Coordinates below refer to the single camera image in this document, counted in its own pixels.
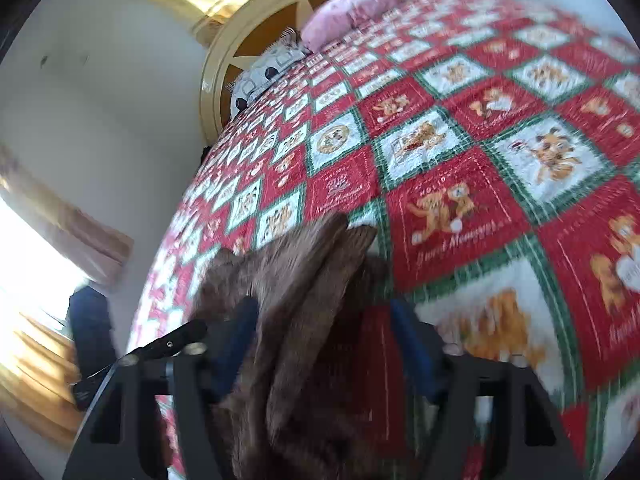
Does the brown knitted sweater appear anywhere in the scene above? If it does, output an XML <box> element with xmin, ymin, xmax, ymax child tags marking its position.
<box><xmin>190</xmin><ymin>211</ymin><xmax>393</xmax><ymax>479</ymax></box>

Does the beige curtain left window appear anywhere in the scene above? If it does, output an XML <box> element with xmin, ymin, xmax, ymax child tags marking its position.
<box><xmin>1</xmin><ymin>146</ymin><xmax>134</xmax><ymax>287</ymax></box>

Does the red patchwork teddy bear quilt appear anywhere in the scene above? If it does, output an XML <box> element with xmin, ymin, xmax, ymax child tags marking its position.
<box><xmin>129</xmin><ymin>0</ymin><xmax>639</xmax><ymax>479</ymax></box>

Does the grey white patterned pillow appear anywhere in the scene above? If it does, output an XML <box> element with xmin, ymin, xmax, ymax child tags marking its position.
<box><xmin>227</xmin><ymin>27</ymin><xmax>309</xmax><ymax>119</ymax></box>

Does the cream wooden headboard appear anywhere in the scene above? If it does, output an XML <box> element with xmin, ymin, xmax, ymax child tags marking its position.
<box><xmin>198</xmin><ymin>0</ymin><xmax>328</xmax><ymax>145</ymax></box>

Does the pink pillow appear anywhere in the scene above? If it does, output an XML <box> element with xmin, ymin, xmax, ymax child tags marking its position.
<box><xmin>299</xmin><ymin>0</ymin><xmax>401</xmax><ymax>53</ymax></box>

